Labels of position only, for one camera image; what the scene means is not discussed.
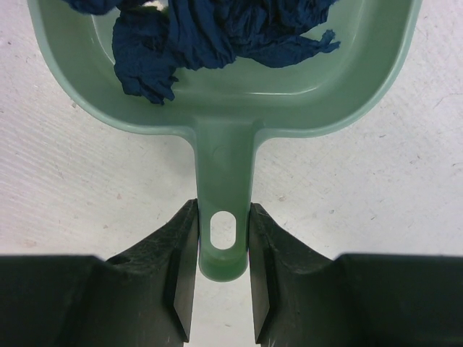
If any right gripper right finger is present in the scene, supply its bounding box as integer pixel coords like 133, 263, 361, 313
248, 204, 365, 346

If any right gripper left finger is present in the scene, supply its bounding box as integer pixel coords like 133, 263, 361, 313
81, 200, 198, 346

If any green dustpan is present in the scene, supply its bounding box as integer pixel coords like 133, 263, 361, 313
28, 1, 421, 282

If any dark blue scrap cluster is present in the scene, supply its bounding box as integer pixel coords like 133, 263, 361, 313
68, 0, 340, 105

